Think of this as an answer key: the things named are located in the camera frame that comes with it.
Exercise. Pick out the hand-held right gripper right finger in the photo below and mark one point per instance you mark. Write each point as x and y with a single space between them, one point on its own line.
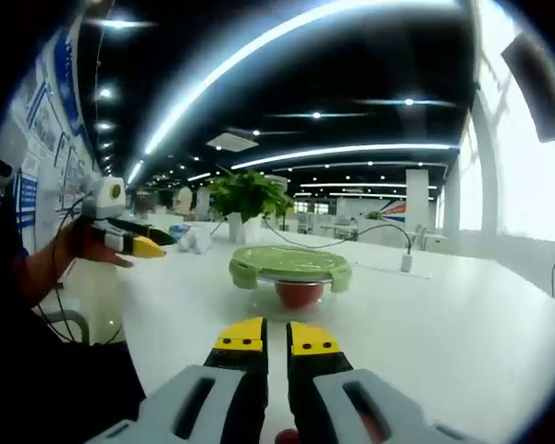
333 393

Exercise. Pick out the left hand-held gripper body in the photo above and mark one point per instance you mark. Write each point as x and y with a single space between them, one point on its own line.
102 201

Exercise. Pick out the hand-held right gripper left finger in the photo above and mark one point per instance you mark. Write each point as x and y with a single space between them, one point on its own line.
199 398

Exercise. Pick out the red tomato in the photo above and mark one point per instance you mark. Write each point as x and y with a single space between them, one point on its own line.
300 296

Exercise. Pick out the clear glass container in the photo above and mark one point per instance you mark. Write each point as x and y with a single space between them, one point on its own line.
261 290

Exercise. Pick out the green container lid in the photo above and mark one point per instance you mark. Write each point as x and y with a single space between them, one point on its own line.
287 259

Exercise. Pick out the white tabletop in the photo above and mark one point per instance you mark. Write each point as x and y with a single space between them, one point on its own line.
444 333

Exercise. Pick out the person's left hand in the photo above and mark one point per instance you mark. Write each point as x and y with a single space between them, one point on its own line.
85 247

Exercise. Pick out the white and blue figurine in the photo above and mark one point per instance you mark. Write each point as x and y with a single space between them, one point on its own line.
196 240

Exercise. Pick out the grey chair armrest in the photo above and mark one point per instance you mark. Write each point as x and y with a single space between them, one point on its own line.
76 319

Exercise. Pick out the white plant pot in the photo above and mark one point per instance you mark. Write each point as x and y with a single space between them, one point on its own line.
242 229

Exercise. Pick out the green leafy plant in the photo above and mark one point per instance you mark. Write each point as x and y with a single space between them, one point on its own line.
250 192

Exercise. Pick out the white charger adapter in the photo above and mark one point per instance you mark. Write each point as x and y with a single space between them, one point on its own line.
406 262

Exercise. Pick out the person's dark clothing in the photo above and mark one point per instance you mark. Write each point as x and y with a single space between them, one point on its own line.
37 384

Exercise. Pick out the background office furniture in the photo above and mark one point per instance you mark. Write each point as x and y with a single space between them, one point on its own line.
342 229

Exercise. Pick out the small background plant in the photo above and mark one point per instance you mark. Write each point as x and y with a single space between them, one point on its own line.
374 215

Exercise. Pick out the dark hanging screen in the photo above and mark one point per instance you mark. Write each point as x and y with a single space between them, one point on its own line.
534 88

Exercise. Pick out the blue white wall poster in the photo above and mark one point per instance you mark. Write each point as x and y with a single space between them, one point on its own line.
51 120

